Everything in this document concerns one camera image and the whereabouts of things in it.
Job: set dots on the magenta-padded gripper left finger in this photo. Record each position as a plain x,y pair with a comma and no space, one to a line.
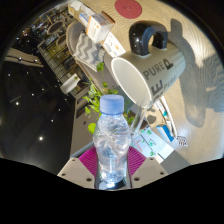
75,170

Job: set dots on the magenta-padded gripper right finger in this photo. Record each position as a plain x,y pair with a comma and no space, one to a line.
148,170

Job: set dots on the clear blue-capped water bottle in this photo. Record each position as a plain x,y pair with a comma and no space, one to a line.
111,143

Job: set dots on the small patterned blister pack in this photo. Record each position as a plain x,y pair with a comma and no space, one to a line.
182,141

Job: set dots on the group of ceiling lights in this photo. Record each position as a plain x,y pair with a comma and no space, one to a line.
40,138

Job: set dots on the white teal tube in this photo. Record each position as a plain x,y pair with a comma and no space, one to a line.
165,115

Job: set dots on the green potted plant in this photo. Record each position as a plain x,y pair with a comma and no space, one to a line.
93,98

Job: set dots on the open printed booklet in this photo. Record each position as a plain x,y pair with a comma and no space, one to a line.
114,45

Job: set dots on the group of dining chairs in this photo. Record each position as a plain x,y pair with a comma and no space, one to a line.
55,28

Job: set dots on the small blue white box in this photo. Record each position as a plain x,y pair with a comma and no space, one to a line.
85,20

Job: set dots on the flat round red coaster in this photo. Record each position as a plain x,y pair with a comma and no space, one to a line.
128,8

